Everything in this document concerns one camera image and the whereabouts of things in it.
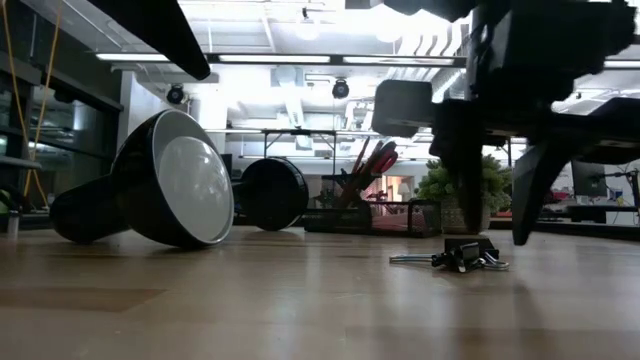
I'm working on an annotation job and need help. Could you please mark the yellow wooden pencil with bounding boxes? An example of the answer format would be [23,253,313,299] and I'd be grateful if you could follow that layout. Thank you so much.
[338,136,372,209]

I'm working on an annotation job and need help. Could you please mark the black mesh desk organizer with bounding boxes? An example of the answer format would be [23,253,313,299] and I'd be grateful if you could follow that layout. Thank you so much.
[303,172,443,239]

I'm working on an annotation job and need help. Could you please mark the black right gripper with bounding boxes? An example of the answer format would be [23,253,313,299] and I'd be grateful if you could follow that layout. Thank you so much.
[372,0,640,246]

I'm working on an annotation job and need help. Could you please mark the black computer monitor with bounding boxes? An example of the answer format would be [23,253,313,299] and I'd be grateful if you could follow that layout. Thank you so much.
[571,162,608,199]

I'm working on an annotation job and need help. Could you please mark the yellow cable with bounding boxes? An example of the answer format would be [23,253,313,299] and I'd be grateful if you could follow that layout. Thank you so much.
[0,0,64,209]

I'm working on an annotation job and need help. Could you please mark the red-handled scissors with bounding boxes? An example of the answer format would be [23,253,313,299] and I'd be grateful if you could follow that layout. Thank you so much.
[349,140,400,201]

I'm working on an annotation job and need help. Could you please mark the black desk lamp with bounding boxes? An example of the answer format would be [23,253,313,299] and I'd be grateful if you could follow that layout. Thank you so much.
[49,109,310,250]

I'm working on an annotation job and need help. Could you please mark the black office desk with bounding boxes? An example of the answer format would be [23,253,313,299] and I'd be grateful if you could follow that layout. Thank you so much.
[567,203,640,224]

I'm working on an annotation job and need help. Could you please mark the black binder clip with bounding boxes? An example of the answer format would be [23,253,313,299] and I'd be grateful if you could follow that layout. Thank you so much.
[389,242,485,274]
[443,236,510,272]

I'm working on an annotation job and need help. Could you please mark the green potted artificial plant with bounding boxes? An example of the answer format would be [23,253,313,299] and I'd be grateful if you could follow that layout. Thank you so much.
[416,154,514,236]

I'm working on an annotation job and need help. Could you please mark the black aluminium table frame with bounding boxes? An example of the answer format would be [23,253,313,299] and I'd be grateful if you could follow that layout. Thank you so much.
[489,218,640,243]

